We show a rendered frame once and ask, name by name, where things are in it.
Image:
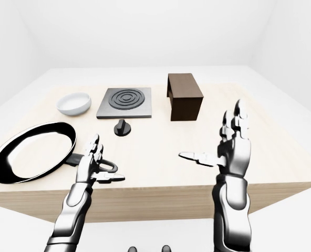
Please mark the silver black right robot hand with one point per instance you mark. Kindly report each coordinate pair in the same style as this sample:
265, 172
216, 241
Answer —
235, 157

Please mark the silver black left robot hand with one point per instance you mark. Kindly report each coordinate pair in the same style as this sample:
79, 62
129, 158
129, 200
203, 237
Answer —
85, 168

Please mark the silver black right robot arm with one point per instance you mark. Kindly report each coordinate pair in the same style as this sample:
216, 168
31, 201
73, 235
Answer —
231, 215

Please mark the round black stove knob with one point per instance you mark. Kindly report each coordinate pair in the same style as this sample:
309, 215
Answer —
122, 127

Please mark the flat dark stove plate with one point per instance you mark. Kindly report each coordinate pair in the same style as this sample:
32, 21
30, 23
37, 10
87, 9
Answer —
125, 103

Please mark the black frying pan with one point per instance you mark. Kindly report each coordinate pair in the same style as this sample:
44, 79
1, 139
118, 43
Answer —
32, 153

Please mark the white bowl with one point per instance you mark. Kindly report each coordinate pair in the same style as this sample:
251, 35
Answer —
74, 104

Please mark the dark brown wooden box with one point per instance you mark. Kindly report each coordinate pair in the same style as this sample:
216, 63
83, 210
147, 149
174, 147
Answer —
185, 97

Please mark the small dark rounded shape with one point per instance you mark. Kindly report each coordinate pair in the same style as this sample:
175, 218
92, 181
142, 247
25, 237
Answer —
132, 249
166, 248

